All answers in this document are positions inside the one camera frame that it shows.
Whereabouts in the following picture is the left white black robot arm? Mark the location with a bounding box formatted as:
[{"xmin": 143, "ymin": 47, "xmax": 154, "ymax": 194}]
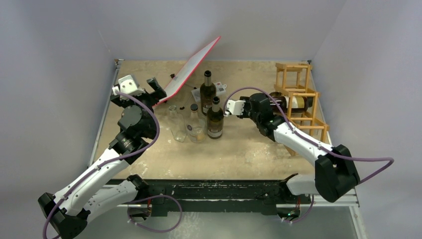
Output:
[{"xmin": 38, "ymin": 75, "xmax": 167, "ymax": 239}]

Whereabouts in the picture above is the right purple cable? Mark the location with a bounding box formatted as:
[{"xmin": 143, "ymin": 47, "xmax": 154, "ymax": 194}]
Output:
[{"xmin": 223, "ymin": 87, "xmax": 395, "ymax": 225}]

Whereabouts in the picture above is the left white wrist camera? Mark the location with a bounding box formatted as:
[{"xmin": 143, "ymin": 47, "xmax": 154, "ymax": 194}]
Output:
[{"xmin": 112, "ymin": 75, "xmax": 145, "ymax": 96}]

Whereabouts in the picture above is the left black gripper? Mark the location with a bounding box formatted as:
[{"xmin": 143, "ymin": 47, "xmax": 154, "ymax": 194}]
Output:
[{"xmin": 112, "ymin": 78, "xmax": 165, "ymax": 135}]

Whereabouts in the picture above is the black wire whiteboard stand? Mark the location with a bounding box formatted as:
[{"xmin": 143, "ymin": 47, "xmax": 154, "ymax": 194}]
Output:
[{"xmin": 166, "ymin": 78, "xmax": 198, "ymax": 110}]

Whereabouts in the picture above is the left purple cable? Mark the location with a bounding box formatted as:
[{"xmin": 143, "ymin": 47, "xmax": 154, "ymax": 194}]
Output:
[{"xmin": 42, "ymin": 92, "xmax": 184, "ymax": 239}]

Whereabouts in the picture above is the aluminium table edge rail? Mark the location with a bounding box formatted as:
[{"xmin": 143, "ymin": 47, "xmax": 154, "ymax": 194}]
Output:
[{"xmin": 87, "ymin": 59, "xmax": 124, "ymax": 168}]

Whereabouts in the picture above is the green wine bottle bottom row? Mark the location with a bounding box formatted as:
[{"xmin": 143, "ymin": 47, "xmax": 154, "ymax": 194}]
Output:
[{"xmin": 207, "ymin": 96, "xmax": 224, "ymax": 139}]

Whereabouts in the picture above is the clear white-label wine bottle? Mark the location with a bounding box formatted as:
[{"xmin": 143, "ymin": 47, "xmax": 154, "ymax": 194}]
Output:
[{"xmin": 185, "ymin": 104, "xmax": 207, "ymax": 143}]

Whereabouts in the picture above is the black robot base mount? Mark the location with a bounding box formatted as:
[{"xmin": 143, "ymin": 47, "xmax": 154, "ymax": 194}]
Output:
[{"xmin": 107, "ymin": 179, "xmax": 312, "ymax": 219}]

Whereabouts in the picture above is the red wine bottle gold cap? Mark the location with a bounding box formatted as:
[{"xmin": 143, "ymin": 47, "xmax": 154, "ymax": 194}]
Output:
[{"xmin": 273, "ymin": 95, "xmax": 314, "ymax": 114}]

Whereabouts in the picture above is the purple cable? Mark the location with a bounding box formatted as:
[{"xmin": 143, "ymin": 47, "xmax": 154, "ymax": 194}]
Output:
[
  {"xmin": 42, "ymin": 92, "xmax": 184, "ymax": 239},
  {"xmin": 223, "ymin": 87, "xmax": 395, "ymax": 225}
]

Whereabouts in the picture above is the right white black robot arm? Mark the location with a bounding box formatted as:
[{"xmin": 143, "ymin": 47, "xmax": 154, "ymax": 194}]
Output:
[{"xmin": 225, "ymin": 93, "xmax": 360, "ymax": 203}]

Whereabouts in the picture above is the pink framed whiteboard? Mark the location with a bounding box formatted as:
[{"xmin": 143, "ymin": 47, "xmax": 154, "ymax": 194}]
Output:
[{"xmin": 156, "ymin": 36, "xmax": 221, "ymax": 105}]

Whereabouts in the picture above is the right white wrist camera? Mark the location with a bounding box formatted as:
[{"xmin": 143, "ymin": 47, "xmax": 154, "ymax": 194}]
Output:
[{"xmin": 224, "ymin": 100, "xmax": 245, "ymax": 116}]

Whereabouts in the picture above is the empty clear glass bottle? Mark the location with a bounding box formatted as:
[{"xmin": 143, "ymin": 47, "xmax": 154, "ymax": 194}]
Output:
[{"xmin": 168, "ymin": 105, "xmax": 187, "ymax": 142}]

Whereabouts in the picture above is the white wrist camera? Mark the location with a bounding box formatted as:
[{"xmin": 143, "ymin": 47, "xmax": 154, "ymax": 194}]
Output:
[
  {"xmin": 112, "ymin": 75, "xmax": 145, "ymax": 96},
  {"xmin": 224, "ymin": 100, "xmax": 245, "ymax": 116}
]

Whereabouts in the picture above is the wooden wine rack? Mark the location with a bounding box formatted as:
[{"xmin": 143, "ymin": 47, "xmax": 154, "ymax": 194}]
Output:
[{"xmin": 274, "ymin": 62, "xmax": 329, "ymax": 143}]

